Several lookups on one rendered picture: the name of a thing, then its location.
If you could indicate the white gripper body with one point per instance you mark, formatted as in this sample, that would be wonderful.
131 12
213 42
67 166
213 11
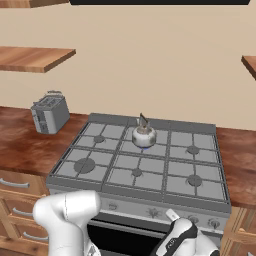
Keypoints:
172 215

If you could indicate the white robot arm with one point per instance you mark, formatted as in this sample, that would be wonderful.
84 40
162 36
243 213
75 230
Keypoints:
66 216

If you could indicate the silver kettle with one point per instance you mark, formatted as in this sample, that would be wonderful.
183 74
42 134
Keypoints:
144 137

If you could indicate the grey stove knob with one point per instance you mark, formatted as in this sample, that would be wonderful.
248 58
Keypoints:
213 223
113 206
193 219
154 212

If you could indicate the black oven door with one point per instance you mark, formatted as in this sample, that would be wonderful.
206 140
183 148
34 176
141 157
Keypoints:
123 240

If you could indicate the grey stove with oven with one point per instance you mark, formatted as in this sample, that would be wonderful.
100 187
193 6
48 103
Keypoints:
140 166

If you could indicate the wooden cupboard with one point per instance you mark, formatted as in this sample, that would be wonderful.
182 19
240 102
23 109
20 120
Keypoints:
241 233

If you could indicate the wooden drawer front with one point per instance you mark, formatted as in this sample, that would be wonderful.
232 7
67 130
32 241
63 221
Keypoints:
20 191
20 240
13 220

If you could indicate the grey toaster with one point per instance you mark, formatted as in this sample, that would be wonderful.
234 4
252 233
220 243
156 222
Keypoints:
50 117

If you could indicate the black range hood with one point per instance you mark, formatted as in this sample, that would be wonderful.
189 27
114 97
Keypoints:
160 2

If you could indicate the wooden wall shelf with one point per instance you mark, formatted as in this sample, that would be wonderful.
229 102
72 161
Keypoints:
33 2
30 59
250 65

